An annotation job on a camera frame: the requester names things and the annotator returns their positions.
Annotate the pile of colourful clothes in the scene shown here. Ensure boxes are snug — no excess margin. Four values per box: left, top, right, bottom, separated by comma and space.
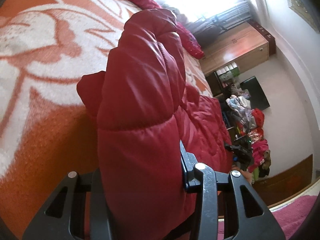
226, 94, 271, 183

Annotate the black flat screen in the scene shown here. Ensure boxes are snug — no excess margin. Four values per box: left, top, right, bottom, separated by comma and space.
240, 76, 270, 111

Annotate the person's right hand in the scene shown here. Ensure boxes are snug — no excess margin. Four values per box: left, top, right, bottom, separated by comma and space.
232, 165, 252, 185

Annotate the wooden wardrobe cabinet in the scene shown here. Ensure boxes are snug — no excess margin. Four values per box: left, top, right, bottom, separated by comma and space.
200, 20, 276, 76

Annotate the crimson rolled quilt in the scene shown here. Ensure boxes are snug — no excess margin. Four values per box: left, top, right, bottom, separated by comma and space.
127, 0, 204, 59

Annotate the striped window curtain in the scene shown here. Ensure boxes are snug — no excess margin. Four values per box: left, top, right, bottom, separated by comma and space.
185, 1, 251, 35

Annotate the dark red puffer jacket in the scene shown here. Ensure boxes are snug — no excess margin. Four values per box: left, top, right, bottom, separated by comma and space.
76, 14, 232, 239

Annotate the orange white floral blanket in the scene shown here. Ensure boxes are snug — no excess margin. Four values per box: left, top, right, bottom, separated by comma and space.
0, 0, 216, 240

